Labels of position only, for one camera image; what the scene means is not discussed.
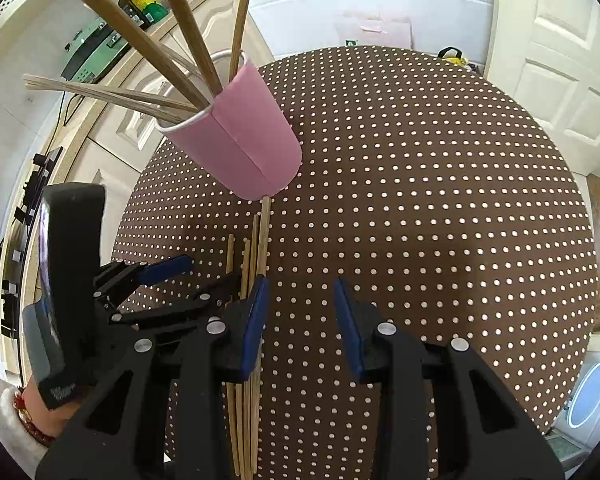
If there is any red bead bracelet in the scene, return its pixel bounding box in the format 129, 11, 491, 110
12, 387, 56, 448

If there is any open shopping bag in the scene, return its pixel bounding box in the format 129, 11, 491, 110
437, 46, 481, 73

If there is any person's left forearm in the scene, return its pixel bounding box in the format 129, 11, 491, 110
0, 375, 81, 480

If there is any white door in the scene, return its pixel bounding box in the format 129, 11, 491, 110
482, 0, 600, 176

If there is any white washing machine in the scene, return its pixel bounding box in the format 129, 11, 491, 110
550, 330, 600, 466

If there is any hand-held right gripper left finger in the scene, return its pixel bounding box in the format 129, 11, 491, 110
35, 275, 271, 480

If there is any long wooden chopstick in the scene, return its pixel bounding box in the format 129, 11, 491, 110
228, 0, 262, 81
150, 0, 227, 97
41, 0, 212, 111
22, 74, 198, 113

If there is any green electric cooker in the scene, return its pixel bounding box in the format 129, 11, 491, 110
60, 15, 133, 85

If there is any round table with dotted cloth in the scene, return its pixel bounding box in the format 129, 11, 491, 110
111, 45, 598, 480

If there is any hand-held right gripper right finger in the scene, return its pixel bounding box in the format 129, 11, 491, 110
332, 276, 566, 480

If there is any pile of wooden chopsticks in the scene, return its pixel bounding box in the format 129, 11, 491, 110
225, 195, 272, 478

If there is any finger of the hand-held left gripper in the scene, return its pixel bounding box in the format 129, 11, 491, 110
107, 275, 253, 333
92, 254, 195, 311

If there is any black gas stove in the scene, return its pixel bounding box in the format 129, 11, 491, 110
0, 146, 65, 353

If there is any pink cup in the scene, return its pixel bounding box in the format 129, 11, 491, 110
156, 49, 303, 201

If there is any yellow green bottle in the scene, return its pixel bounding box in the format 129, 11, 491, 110
122, 0, 168, 26

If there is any black power cable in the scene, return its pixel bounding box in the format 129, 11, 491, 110
57, 87, 83, 128

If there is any cream base cabinet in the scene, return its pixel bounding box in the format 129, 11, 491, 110
10, 0, 276, 281

